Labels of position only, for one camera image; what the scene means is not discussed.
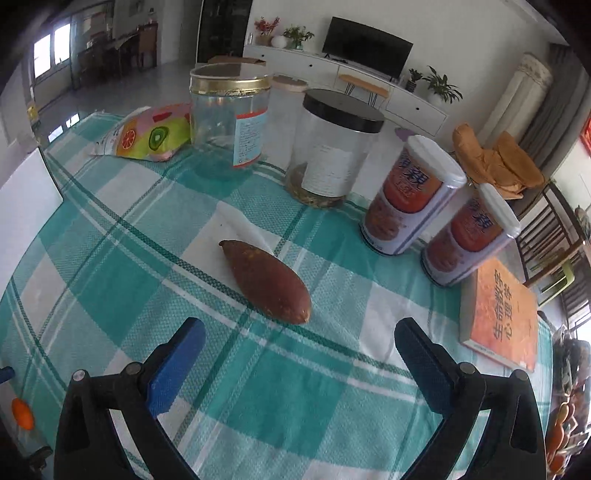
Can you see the white television console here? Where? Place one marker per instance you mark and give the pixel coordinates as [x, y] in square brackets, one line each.
[415, 108]

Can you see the orange beanbag chair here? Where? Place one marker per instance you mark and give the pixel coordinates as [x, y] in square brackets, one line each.
[496, 161]

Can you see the wooden dining table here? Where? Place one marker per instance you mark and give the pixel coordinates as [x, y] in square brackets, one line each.
[99, 53]

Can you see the green white checked tablecloth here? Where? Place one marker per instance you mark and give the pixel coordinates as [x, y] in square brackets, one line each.
[138, 277]

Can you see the dark brown sweet potato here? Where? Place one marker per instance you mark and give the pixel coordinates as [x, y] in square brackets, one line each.
[268, 281]

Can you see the small potted plant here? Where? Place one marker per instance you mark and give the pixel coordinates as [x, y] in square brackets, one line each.
[413, 78]

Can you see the leafy potted plant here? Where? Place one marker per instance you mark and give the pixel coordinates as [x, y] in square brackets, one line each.
[298, 36]

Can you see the white board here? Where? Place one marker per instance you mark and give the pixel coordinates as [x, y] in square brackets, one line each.
[27, 194]

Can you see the yellow-green stool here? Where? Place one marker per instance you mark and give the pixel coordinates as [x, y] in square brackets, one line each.
[561, 281]

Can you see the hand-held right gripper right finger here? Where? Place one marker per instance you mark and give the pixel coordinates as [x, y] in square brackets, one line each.
[418, 360]

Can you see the white round vase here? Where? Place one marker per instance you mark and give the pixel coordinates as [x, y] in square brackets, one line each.
[278, 41]

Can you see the wooden dining chair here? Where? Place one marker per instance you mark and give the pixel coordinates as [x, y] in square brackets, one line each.
[147, 44]

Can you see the small wooden stool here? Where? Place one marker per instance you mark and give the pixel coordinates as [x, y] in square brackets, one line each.
[364, 85]

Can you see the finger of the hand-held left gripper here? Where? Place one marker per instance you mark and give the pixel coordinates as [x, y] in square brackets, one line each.
[39, 456]
[5, 374]

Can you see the dark glass cabinet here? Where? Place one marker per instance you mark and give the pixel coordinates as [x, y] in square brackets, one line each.
[224, 27]

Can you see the black television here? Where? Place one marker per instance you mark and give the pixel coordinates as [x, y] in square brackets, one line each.
[367, 46]

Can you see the red flowers in vase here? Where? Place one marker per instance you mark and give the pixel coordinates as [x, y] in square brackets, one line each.
[267, 27]

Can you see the clear jar black lid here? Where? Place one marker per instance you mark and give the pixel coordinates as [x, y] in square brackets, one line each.
[337, 147]

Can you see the grey curtain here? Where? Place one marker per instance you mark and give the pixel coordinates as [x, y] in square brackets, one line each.
[561, 64]

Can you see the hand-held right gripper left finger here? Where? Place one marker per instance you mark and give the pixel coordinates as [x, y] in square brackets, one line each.
[173, 369]

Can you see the fruit print snack packet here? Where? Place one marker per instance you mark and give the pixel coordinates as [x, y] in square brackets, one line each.
[147, 134]

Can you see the orange book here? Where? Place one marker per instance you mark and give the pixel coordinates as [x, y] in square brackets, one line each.
[501, 314]

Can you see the red white tin can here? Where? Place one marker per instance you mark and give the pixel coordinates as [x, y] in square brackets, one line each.
[468, 240]
[406, 198]

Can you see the red wall hanging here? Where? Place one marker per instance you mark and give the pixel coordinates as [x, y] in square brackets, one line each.
[587, 134]

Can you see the orange fruit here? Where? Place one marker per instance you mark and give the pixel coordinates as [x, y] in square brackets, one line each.
[555, 436]

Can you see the white column air conditioner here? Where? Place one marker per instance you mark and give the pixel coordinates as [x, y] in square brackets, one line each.
[519, 92]

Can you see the small orange tangerine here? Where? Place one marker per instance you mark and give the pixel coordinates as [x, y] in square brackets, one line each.
[22, 414]

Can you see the clear jar gold lid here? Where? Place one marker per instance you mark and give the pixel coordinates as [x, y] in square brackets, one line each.
[228, 115]

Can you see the clear jar pale lid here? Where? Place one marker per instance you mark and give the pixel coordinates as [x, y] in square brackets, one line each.
[286, 106]

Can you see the green potted plant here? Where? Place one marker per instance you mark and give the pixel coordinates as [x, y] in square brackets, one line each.
[441, 85]

